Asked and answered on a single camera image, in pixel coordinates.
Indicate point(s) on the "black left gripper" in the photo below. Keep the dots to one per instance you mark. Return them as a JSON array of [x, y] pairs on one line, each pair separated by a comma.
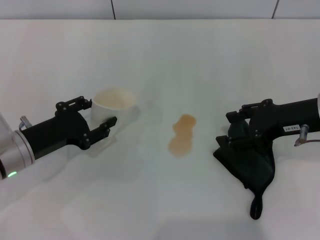
[[57, 132]]

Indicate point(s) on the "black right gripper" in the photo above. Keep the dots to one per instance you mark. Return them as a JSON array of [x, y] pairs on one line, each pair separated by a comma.
[[282, 122]]

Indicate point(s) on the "white paper cup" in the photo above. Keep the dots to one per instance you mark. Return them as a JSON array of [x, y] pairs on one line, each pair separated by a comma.
[[110, 110]]

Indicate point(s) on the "dark blue rag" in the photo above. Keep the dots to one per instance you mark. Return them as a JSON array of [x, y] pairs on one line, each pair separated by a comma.
[[250, 172]]

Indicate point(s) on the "brown water stain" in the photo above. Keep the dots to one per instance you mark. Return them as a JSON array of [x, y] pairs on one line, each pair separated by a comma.
[[182, 137]]

